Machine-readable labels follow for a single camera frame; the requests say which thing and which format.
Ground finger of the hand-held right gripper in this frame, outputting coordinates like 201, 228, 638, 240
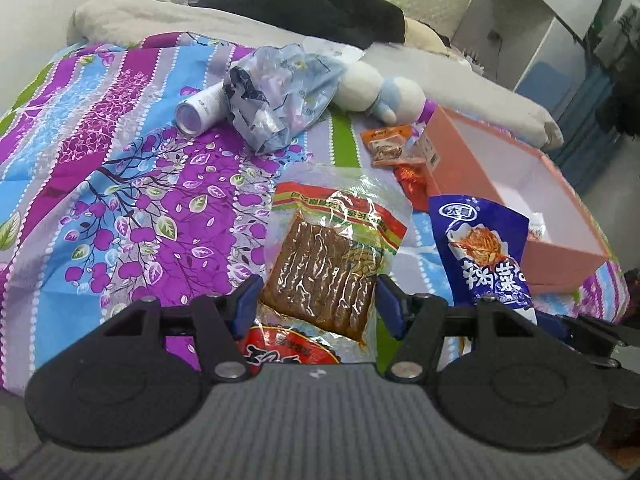
550, 329, 632, 362
537, 311, 640, 337

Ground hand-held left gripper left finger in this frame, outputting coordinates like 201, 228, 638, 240
100, 275, 264, 382

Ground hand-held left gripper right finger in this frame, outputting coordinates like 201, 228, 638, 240
376, 275, 543, 382

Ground pink cardboard box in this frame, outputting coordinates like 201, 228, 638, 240
414, 105, 612, 295

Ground brown strips snack packet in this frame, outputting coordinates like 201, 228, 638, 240
257, 162, 412, 346

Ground blue snack packet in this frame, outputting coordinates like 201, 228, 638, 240
428, 194, 540, 328

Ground red snack packet black print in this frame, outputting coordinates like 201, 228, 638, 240
237, 322, 343, 367

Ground red foil snack packet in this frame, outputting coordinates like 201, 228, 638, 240
394, 159, 430, 198

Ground orange snack packet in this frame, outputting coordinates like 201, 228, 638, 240
361, 126, 426, 167

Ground blue curtain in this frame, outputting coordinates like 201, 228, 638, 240
555, 67, 618, 196

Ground white cardboard tube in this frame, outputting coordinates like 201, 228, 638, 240
175, 81, 236, 136

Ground purple floral printed bed sheet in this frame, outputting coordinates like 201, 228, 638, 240
0, 30, 631, 391

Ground clear plastic bag blue print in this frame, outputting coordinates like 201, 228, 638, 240
222, 44, 349, 157

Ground white and blue plush toy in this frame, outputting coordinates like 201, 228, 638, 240
331, 61, 427, 126

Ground beige pillow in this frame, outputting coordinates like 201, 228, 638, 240
402, 16, 453, 55

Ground hanging dark clothes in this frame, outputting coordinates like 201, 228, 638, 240
592, 5, 640, 136

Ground grey duvet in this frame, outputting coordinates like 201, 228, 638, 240
67, 0, 565, 151

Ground black jacket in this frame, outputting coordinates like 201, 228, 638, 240
192, 0, 407, 45

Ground white wardrobe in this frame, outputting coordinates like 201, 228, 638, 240
450, 0, 631, 111

